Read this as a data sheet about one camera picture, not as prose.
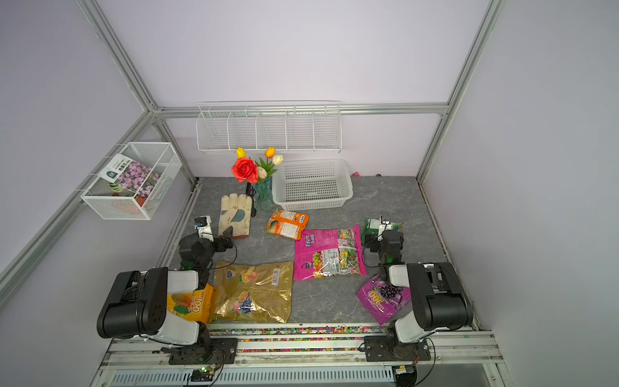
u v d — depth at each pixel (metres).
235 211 1.08
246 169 0.72
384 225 0.81
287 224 1.02
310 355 0.74
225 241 0.85
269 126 0.99
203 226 0.79
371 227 1.00
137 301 0.46
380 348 0.74
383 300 0.79
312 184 1.28
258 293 0.81
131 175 0.74
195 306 0.77
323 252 0.91
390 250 0.72
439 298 0.46
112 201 0.74
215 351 0.73
